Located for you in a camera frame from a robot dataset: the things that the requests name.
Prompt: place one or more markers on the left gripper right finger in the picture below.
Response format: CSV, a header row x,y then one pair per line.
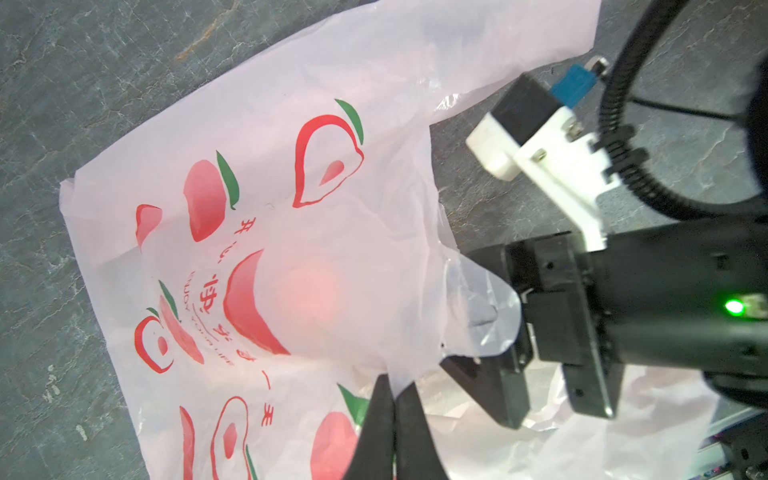
x,y
416,457

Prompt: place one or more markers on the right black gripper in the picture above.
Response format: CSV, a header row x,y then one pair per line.
x,y
560,323

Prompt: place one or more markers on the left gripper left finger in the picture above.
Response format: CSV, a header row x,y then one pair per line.
x,y
373,458

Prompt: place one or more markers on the pink printed plastic bag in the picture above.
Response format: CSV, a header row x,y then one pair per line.
x,y
259,252

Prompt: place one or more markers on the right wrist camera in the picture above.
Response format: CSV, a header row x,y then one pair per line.
x,y
534,131

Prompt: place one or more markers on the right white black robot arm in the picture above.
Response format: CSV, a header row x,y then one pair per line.
x,y
691,295

